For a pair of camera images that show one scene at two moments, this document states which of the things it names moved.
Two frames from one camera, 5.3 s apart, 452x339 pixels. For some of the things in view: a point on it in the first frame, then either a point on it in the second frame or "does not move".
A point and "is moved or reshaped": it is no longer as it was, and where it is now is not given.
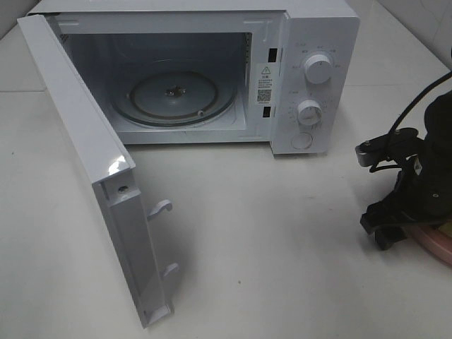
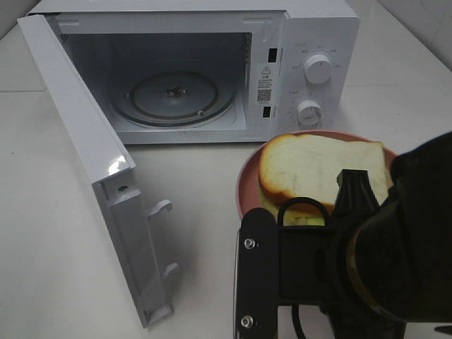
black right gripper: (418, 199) → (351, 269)
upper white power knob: (318, 68) does not move
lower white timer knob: (309, 112) does not move
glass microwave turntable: (174, 99) does not move
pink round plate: (434, 241) is moved or reshaped
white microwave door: (124, 212) does not move
